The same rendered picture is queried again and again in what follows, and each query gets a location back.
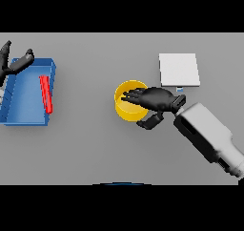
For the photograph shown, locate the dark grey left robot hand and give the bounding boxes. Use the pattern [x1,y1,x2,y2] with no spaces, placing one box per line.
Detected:
[0,39,35,87]

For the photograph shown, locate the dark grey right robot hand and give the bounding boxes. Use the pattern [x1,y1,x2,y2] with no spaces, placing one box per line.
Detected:
[121,87,187,131]

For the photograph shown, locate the yellow bowl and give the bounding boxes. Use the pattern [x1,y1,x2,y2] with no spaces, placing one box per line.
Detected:
[113,79,151,123]

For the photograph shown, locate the blue tray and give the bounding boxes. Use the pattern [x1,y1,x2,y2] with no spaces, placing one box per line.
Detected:
[0,56,57,127]

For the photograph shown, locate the red beaker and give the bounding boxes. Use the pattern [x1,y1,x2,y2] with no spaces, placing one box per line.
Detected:
[38,74,54,115]

